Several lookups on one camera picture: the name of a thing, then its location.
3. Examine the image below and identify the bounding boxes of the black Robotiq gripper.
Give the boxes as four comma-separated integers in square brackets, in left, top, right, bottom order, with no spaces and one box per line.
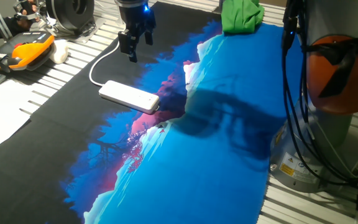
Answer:
[116,1,157,63]

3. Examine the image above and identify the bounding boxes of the grey KUKA arm, orange joint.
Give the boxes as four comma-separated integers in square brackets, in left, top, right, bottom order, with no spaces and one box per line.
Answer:
[114,0,358,194]

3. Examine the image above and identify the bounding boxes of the white power strip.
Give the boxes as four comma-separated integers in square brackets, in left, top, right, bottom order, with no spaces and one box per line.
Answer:
[98,80,161,115]

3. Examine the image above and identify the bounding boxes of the person's hand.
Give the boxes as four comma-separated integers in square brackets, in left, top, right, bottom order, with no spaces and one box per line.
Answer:
[13,0,40,31]

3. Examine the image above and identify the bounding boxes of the small white rounded object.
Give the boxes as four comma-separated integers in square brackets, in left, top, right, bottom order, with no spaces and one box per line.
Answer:
[48,39,70,65]

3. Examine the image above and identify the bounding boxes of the green folded cloth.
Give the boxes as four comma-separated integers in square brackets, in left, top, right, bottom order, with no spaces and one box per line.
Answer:
[221,0,265,35]

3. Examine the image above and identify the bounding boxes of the orange and black teach pendant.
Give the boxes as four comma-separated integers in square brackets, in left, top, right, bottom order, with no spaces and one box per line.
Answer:
[0,30,56,73]

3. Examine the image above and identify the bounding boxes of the blue and black printed mat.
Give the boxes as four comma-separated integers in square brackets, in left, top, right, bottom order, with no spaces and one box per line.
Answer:
[0,1,305,224]

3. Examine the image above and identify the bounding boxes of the white paper sheet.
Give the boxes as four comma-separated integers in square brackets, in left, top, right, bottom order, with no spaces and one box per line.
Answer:
[0,79,44,156]

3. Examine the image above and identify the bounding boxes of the white power strip cable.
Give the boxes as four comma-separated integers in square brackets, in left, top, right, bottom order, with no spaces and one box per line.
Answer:
[88,39,121,88]

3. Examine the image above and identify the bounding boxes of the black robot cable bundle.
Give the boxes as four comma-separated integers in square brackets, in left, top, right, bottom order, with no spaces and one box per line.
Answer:
[280,0,358,187]

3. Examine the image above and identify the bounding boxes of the black strap on joint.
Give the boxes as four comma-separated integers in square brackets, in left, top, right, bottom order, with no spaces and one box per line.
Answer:
[303,33,358,99]

